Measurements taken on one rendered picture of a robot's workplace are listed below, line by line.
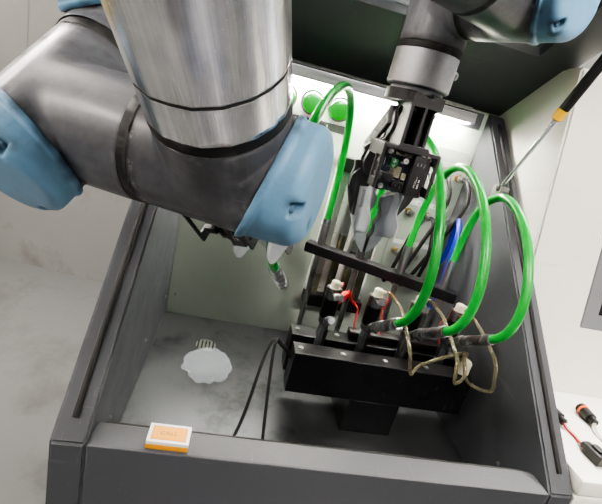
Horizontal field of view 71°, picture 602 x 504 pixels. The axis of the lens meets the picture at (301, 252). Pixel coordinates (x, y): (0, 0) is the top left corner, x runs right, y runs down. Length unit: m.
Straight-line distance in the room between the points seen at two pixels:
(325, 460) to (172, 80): 0.52
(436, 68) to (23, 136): 0.40
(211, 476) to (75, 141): 0.44
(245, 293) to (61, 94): 0.82
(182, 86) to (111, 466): 0.50
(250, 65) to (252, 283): 0.88
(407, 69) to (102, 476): 0.59
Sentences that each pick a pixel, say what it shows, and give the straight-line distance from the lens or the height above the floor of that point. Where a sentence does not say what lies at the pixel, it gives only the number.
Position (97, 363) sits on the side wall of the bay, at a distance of 0.60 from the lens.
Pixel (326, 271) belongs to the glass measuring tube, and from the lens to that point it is 1.02.
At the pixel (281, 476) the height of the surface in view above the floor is 0.93.
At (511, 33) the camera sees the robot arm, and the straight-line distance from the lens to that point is 0.48.
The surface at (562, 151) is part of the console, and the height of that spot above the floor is 1.40.
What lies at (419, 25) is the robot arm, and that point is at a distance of 0.53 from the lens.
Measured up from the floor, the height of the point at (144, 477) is 0.91.
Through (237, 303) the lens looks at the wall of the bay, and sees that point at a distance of 1.06.
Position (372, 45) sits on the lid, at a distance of 0.91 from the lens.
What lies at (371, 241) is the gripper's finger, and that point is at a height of 1.22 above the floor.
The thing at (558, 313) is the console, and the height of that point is 1.12.
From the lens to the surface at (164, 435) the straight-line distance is 0.58.
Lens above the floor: 1.37
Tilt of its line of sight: 19 degrees down
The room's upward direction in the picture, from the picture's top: 15 degrees clockwise
